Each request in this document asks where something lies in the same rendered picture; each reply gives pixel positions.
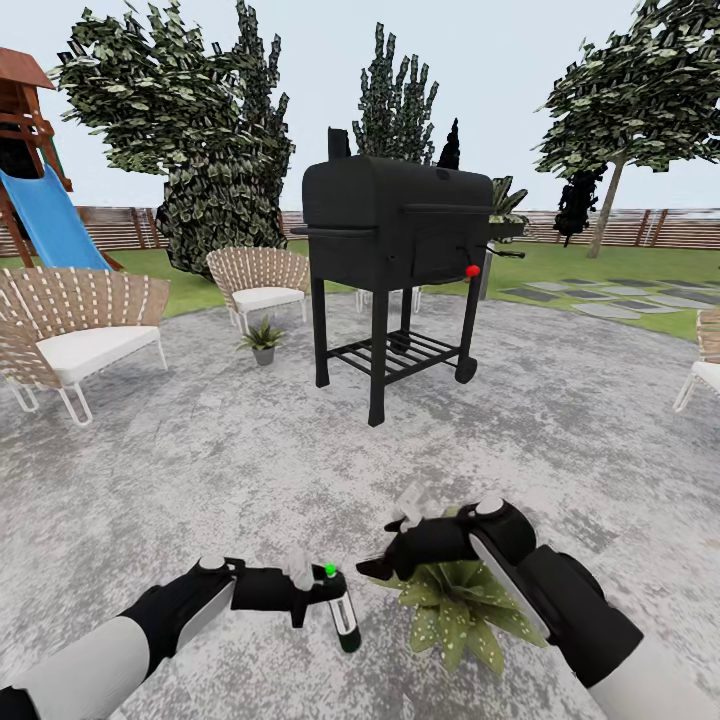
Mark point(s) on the insectifuge atomizer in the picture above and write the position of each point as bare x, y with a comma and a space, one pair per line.
343, 612

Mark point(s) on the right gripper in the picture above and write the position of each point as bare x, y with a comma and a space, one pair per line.
415, 546

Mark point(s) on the garden chair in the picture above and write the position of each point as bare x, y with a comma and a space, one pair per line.
706, 371
60, 325
257, 278

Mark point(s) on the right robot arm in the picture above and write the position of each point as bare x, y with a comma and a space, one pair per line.
627, 675

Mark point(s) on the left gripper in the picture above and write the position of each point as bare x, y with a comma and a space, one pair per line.
279, 592

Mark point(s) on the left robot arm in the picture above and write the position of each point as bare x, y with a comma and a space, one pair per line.
90, 679

